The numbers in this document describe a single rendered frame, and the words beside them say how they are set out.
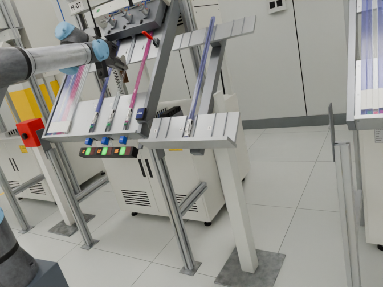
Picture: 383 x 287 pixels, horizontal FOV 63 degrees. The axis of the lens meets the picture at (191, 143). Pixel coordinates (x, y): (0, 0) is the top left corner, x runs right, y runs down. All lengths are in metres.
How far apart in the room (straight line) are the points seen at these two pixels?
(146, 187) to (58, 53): 1.05
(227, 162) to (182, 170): 0.51
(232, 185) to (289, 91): 1.91
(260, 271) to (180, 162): 0.65
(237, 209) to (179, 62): 2.38
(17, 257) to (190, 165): 0.95
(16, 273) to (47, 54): 0.62
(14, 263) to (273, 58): 2.59
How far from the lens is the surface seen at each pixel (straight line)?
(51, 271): 0.98
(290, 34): 2.95
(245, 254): 1.44
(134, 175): 1.91
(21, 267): 0.95
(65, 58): 1.11
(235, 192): 1.26
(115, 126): 1.42
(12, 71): 0.99
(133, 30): 1.63
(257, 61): 3.06
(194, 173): 1.64
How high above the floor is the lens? 1.03
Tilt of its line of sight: 19 degrees down
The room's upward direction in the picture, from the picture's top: 14 degrees counter-clockwise
